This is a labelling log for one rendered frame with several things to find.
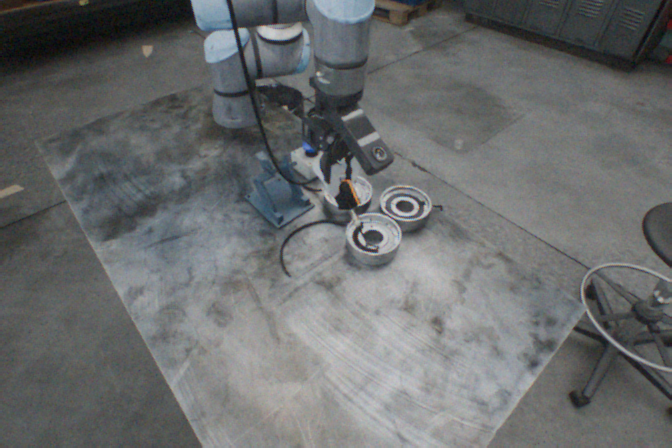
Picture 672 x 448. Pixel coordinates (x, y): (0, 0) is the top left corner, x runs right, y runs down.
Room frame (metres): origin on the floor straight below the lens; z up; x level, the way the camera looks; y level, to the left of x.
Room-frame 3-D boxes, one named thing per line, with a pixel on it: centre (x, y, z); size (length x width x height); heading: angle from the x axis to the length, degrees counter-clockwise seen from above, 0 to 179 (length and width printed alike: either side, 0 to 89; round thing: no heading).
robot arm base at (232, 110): (0.99, 0.28, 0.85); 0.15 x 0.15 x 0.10
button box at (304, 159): (0.75, 0.06, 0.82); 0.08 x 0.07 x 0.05; 42
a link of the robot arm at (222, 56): (1.00, 0.27, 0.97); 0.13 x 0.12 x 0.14; 108
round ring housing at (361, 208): (0.62, -0.03, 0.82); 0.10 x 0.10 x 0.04
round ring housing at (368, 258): (0.50, -0.07, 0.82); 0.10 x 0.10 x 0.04
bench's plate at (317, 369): (0.61, 0.18, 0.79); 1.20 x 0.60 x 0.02; 42
